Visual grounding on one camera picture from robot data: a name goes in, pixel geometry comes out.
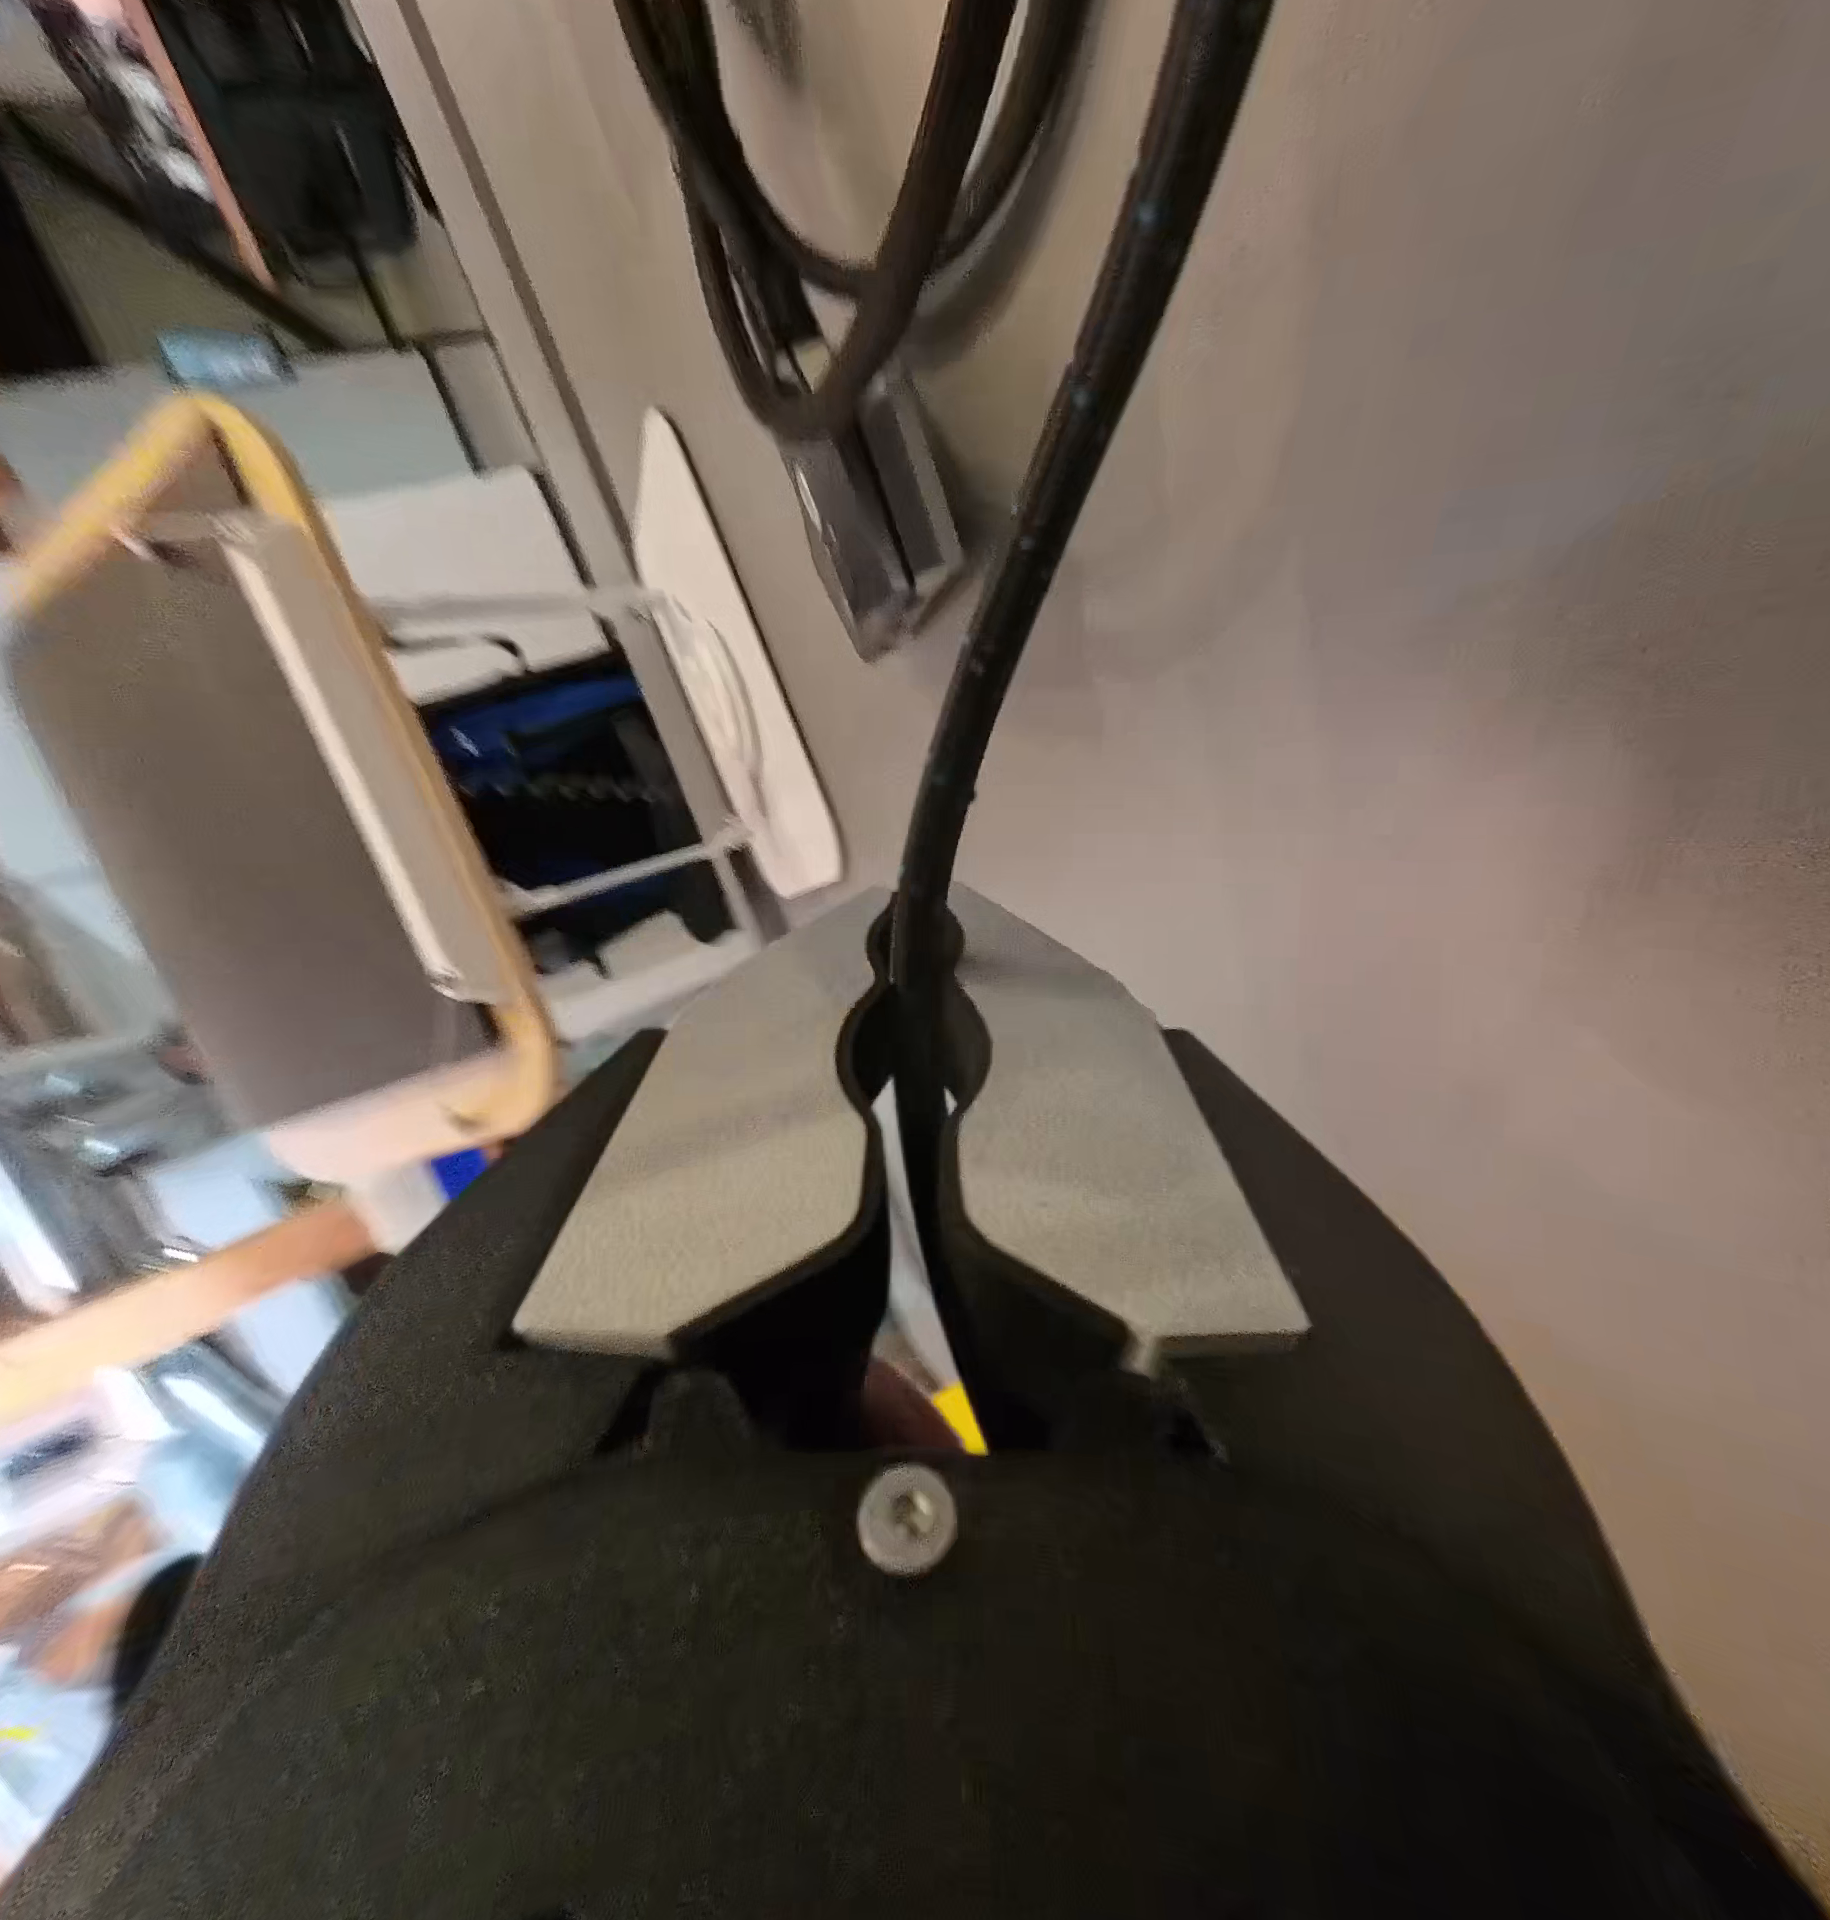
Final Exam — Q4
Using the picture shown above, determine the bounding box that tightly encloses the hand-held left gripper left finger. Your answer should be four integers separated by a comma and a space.
510, 895, 890, 1361

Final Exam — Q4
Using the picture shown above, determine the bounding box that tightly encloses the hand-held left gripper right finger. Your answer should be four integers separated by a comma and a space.
946, 884, 1315, 1376

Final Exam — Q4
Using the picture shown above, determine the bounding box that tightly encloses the yellow plastic bin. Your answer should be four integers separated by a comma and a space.
911, 1319, 994, 1457

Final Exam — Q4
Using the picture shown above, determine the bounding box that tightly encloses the black cable with white plug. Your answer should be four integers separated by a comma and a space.
611, 0, 1103, 661

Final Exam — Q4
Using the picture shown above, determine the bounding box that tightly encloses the green plug braided hdmi cable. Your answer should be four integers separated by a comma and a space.
871, 0, 1283, 1201

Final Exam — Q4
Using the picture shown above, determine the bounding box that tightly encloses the black office chair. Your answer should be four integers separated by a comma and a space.
435, 666, 714, 895

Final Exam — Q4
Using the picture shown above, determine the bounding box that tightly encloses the grey panel with wooden rim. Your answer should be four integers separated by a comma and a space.
0, 390, 557, 1186

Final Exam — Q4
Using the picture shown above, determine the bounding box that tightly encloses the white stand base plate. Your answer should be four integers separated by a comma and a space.
631, 405, 849, 902

